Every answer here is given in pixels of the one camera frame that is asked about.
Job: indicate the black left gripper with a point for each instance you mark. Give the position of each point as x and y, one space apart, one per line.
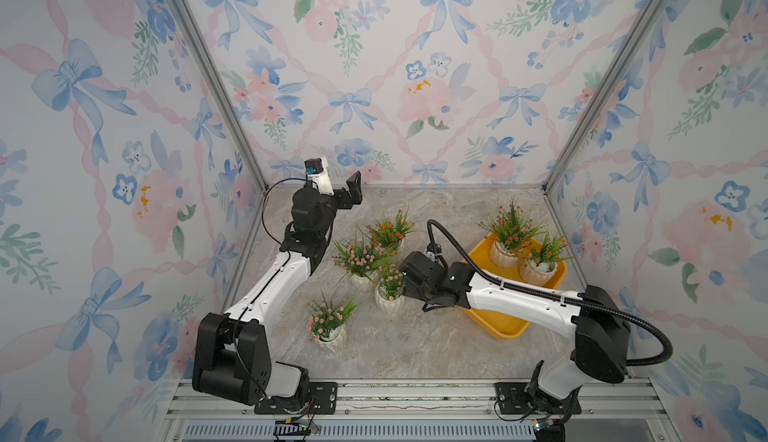
355 197

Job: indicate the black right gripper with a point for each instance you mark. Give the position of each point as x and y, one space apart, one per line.
405 271

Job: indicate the potted plant pink white pot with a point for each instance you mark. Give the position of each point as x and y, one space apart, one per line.
389 289

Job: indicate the potted plant orange red flowers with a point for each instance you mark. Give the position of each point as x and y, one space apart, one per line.
542 259

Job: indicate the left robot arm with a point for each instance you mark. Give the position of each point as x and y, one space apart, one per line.
232 355

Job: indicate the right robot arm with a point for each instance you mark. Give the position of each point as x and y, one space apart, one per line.
599 337

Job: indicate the potted plant pink flowers centre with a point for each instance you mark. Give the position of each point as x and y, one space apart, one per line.
362 261

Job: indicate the potted plant pink front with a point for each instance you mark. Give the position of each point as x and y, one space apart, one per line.
328 322

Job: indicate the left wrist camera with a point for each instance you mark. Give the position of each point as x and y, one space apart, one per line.
317 175

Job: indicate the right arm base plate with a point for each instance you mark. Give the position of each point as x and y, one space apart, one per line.
513 399

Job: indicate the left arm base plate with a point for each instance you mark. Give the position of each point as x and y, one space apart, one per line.
312 397

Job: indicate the aluminium front rail frame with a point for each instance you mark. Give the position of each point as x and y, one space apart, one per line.
425 410

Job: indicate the aluminium corner post left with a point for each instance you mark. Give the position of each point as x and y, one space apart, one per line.
212 80

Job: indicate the aluminium corner post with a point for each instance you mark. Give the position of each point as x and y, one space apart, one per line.
641 27
212 80

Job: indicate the aluminium corner post right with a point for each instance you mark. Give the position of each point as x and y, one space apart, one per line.
641 27

